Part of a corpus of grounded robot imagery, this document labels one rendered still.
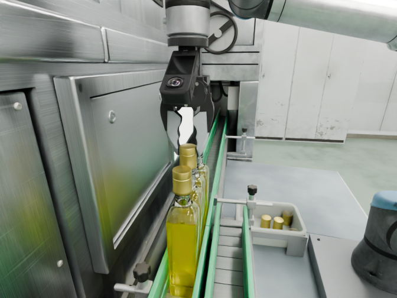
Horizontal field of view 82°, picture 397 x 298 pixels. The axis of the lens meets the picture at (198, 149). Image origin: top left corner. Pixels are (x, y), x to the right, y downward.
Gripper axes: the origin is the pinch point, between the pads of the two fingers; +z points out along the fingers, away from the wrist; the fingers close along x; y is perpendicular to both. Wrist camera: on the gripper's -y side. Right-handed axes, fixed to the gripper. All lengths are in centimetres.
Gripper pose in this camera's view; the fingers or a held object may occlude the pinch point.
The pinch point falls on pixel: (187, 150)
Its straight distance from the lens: 45.0
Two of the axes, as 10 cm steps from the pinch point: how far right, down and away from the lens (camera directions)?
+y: 1.4, -3.5, 9.3
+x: -9.9, -0.5, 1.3
